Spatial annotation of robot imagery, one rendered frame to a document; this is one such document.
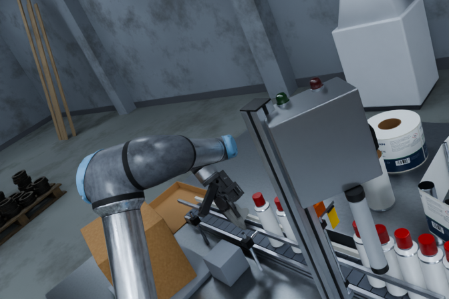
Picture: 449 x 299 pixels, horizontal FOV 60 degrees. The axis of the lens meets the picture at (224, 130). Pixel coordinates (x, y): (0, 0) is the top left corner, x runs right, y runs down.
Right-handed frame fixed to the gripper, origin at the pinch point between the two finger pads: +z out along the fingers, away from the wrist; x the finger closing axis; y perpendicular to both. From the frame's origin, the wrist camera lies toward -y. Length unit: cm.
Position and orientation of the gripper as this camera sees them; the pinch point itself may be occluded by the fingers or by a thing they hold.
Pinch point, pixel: (242, 227)
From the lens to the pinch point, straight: 136.0
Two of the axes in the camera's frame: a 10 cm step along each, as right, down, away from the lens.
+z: 6.2, 7.8, -1.0
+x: -3.6, 4.0, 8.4
